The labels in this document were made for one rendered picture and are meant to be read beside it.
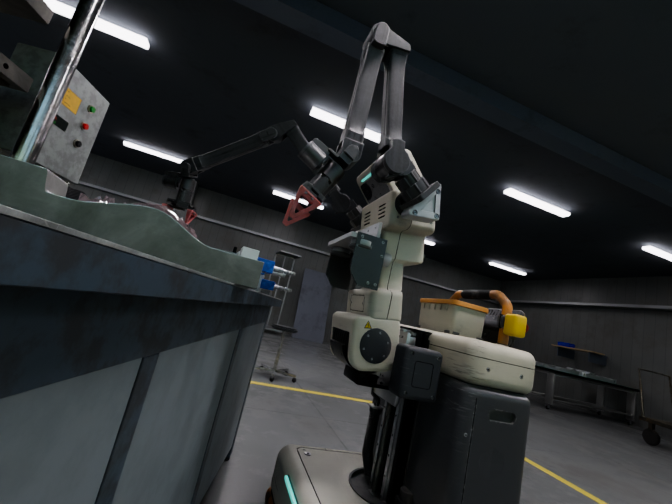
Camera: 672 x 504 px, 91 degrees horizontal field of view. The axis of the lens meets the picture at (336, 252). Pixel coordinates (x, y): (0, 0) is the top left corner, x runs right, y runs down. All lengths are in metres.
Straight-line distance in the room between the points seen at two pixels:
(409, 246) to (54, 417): 0.97
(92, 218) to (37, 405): 0.38
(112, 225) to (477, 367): 0.93
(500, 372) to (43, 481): 0.98
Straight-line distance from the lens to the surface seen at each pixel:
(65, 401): 0.43
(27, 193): 0.74
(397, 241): 1.12
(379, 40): 1.12
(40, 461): 0.45
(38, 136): 1.46
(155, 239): 0.68
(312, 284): 9.13
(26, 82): 1.52
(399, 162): 0.97
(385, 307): 1.05
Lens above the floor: 0.79
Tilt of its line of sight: 10 degrees up
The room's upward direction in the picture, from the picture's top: 13 degrees clockwise
